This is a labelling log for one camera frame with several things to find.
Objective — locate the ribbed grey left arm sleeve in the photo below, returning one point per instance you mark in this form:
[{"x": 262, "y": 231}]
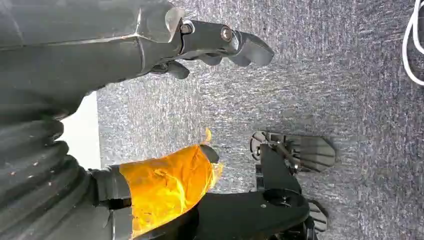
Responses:
[{"x": 33, "y": 172}]

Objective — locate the pale desk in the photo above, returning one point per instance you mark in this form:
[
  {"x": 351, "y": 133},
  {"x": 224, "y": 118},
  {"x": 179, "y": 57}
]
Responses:
[{"x": 82, "y": 136}]

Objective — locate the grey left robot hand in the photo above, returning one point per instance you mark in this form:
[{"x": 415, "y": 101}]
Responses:
[{"x": 82, "y": 56}]

